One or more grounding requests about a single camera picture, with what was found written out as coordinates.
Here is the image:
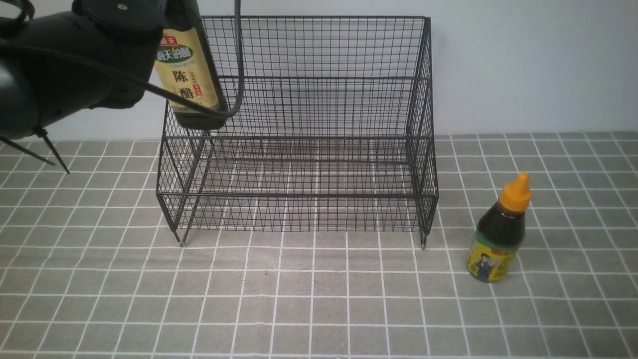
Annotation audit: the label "dark vinegar bottle gold cap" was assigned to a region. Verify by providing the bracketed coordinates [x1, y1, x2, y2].
[155, 0, 228, 112]

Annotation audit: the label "grey checked tablecloth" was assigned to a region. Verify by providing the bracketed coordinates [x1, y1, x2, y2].
[1, 132, 637, 359]

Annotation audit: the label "small sauce bottle orange cap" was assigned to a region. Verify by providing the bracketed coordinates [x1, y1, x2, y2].
[466, 172, 532, 283]

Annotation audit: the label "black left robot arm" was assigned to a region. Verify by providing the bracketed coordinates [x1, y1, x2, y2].
[0, 0, 200, 140]

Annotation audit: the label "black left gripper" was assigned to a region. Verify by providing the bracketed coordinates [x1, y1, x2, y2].
[71, 0, 200, 34]

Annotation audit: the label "black wire mesh rack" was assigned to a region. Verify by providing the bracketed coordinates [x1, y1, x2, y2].
[156, 15, 439, 247]

